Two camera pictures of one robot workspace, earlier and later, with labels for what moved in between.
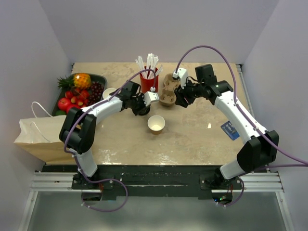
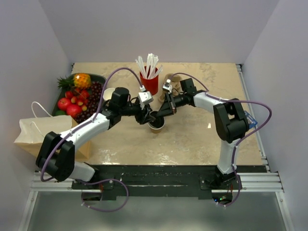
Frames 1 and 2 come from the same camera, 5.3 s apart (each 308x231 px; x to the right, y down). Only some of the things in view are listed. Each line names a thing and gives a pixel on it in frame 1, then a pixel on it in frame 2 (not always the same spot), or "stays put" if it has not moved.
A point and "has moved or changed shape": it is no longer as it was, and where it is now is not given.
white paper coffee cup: x=156 y=123 stays put
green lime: x=58 y=112 stays put
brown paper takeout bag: x=40 y=136 stays put
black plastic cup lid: x=144 y=111 has moved or changed shape
